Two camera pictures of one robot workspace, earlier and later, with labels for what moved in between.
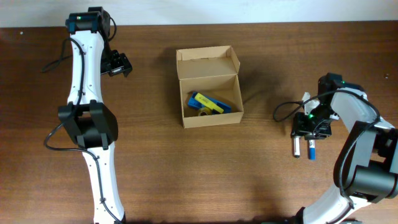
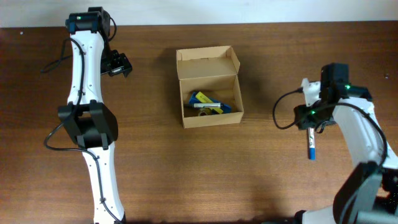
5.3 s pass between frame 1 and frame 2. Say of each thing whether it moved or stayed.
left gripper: stayed
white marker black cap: moved
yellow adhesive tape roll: stayed
